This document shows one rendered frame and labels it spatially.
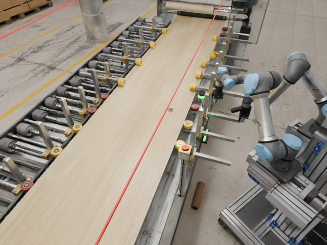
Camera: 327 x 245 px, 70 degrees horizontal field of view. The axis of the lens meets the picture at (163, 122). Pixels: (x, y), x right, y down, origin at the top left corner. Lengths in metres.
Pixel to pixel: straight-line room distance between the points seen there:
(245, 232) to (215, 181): 0.71
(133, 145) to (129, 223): 0.63
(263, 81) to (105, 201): 1.22
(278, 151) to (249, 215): 1.05
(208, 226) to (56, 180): 1.49
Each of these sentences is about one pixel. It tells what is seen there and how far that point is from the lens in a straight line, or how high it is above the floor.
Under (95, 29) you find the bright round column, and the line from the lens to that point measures 5.65.
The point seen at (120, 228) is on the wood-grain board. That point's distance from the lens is 1.55.
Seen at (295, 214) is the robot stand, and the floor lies 0.95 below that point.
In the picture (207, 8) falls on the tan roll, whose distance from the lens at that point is 4.22.
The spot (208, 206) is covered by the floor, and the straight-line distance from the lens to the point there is 2.64.
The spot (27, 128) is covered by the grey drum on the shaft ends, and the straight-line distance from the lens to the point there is 2.40.
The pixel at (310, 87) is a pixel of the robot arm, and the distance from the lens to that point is 2.01.
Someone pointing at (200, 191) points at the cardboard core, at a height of 0.08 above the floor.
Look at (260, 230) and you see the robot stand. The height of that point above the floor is 0.23.
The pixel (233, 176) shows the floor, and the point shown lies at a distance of 2.90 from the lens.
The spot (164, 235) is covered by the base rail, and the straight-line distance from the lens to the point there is 1.73.
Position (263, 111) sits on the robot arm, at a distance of 1.51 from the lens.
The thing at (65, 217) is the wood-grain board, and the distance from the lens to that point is 1.66.
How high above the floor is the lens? 2.31
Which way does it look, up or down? 43 degrees down
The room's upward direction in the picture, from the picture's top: straight up
